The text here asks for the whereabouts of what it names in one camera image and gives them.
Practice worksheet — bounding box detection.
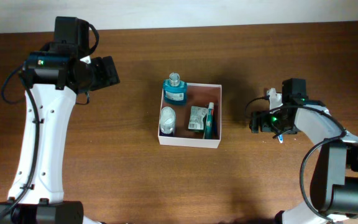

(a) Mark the white green toothpaste tube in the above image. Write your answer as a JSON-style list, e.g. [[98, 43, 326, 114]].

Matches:
[[203, 102, 214, 139]]

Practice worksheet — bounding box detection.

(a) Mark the teal mouthwash bottle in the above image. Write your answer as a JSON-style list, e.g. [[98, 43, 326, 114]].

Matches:
[[163, 73, 187, 105]]

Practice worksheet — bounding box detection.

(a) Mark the blue toothbrush with clear cap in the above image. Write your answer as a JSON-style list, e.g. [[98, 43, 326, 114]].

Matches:
[[278, 134, 283, 144]]

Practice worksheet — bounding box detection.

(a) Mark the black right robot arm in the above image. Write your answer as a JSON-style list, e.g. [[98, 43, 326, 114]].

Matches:
[[249, 78, 358, 223]]

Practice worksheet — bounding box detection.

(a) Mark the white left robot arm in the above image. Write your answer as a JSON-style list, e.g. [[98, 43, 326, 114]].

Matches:
[[0, 16, 119, 224]]

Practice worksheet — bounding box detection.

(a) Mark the pink open cardboard box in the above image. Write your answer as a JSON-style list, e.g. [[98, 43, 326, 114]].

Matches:
[[157, 83, 223, 149]]

